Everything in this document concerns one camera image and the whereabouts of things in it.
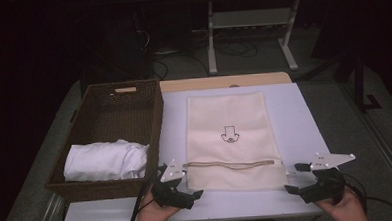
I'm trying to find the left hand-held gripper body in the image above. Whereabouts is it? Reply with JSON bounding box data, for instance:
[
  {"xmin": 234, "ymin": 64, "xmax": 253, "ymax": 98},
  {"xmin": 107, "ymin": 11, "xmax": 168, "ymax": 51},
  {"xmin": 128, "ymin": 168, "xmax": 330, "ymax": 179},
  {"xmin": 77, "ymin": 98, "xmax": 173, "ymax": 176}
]
[{"xmin": 149, "ymin": 158, "xmax": 196, "ymax": 212}]

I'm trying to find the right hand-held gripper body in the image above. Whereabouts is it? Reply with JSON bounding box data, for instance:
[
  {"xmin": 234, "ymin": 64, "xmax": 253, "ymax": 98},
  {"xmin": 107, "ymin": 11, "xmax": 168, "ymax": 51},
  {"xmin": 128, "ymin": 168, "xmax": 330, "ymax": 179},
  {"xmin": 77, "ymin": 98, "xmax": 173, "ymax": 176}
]
[{"xmin": 298, "ymin": 151, "xmax": 358, "ymax": 206}]

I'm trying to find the white garment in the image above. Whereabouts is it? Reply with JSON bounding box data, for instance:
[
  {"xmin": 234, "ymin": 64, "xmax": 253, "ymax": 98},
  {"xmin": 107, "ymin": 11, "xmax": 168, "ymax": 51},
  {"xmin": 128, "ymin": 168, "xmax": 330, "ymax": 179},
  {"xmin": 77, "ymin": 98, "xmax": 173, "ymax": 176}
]
[{"xmin": 61, "ymin": 138, "xmax": 152, "ymax": 183}]

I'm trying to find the brown wicker basket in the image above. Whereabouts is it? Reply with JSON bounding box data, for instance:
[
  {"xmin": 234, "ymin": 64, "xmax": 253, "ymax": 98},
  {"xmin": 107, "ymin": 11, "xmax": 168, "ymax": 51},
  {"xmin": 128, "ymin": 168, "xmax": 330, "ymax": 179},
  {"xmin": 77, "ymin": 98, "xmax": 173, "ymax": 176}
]
[{"xmin": 40, "ymin": 78, "xmax": 169, "ymax": 204}]

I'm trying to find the beige mesh laundry bag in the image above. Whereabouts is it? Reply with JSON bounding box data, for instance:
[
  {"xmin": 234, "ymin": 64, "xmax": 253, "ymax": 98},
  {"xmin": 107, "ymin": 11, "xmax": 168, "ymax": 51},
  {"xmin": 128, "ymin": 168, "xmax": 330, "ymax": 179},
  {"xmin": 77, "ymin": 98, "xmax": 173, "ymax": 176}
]
[{"xmin": 181, "ymin": 90, "xmax": 291, "ymax": 194}]

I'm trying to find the person's left hand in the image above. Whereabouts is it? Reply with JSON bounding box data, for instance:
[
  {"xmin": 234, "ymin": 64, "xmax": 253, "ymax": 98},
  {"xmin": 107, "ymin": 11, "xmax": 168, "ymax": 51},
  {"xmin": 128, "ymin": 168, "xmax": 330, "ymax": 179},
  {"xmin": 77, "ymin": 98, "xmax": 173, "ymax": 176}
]
[{"xmin": 130, "ymin": 187, "xmax": 183, "ymax": 221}]

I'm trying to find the person's right hand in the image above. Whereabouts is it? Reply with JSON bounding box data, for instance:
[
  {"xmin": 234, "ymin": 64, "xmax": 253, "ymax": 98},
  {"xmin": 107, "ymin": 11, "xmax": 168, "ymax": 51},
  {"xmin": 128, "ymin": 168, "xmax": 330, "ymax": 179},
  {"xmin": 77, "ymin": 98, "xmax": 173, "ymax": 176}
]
[{"xmin": 315, "ymin": 184, "xmax": 370, "ymax": 221}]

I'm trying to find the white table mat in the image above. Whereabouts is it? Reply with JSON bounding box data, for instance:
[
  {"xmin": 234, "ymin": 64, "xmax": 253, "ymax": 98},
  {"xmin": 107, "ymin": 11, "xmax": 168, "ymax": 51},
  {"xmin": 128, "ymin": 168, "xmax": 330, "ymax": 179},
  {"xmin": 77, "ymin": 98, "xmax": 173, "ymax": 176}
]
[{"xmin": 56, "ymin": 80, "xmax": 354, "ymax": 221}]

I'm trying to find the black metal stand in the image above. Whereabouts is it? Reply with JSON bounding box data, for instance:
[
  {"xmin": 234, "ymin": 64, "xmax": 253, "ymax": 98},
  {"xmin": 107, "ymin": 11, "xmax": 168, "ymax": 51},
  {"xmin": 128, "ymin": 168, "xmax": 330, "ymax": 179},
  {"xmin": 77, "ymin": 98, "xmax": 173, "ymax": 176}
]
[{"xmin": 352, "ymin": 50, "xmax": 383, "ymax": 114}]

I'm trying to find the left hand-held gripper cable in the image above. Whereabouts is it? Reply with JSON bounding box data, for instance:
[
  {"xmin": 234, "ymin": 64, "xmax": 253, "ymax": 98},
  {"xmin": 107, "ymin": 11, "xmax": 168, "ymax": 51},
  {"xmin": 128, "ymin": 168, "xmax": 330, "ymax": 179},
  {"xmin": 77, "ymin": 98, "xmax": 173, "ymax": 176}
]
[{"xmin": 126, "ymin": 168, "xmax": 167, "ymax": 221}]

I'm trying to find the hand-held gripper cable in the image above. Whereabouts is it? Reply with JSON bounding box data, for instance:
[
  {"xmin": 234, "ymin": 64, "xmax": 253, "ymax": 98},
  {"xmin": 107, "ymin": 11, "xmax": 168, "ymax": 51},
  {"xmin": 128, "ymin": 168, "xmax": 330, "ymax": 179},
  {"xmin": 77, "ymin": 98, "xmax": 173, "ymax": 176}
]
[
  {"xmin": 126, "ymin": 168, "xmax": 167, "ymax": 221},
  {"xmin": 340, "ymin": 171, "xmax": 392, "ymax": 221}
]

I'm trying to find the right hand-held gripper cable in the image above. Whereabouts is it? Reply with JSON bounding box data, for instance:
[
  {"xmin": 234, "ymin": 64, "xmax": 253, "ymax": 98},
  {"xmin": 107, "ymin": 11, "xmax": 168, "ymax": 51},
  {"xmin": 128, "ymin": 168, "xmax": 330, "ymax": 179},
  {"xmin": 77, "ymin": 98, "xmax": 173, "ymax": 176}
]
[{"xmin": 340, "ymin": 171, "xmax": 392, "ymax": 221}]

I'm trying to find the black floor cable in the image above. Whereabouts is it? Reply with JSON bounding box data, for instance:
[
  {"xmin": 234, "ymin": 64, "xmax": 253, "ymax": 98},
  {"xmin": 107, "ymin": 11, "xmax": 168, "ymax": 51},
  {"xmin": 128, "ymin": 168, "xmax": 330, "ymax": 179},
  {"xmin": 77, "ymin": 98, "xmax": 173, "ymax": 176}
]
[{"xmin": 214, "ymin": 37, "xmax": 260, "ymax": 61}]

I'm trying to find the white metal desk frame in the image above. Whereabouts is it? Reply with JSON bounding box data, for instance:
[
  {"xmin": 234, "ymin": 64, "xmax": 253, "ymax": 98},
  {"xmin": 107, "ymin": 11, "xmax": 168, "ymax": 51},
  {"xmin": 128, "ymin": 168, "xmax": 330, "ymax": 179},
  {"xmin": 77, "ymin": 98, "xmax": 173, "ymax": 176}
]
[{"xmin": 204, "ymin": 0, "xmax": 305, "ymax": 76}]

